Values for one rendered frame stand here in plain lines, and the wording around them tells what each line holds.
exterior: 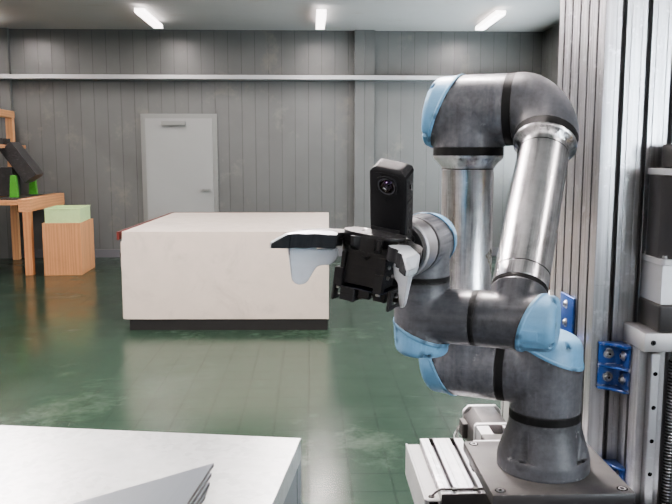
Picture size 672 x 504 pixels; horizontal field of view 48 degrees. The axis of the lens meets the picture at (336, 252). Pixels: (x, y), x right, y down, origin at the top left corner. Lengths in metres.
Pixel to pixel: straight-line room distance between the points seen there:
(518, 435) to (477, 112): 0.52
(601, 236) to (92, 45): 11.10
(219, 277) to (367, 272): 5.96
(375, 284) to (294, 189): 10.82
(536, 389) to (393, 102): 10.59
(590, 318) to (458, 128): 0.46
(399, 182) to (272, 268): 5.89
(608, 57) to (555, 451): 0.68
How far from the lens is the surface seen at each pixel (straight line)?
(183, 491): 1.16
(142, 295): 6.95
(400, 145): 11.72
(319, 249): 0.84
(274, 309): 6.79
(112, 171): 12.01
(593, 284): 1.45
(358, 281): 0.85
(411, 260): 0.76
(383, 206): 0.88
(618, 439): 1.53
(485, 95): 1.23
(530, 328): 0.98
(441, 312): 1.01
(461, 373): 1.28
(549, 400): 1.26
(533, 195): 1.10
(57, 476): 1.32
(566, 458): 1.29
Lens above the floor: 1.55
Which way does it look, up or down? 7 degrees down
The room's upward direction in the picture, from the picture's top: straight up
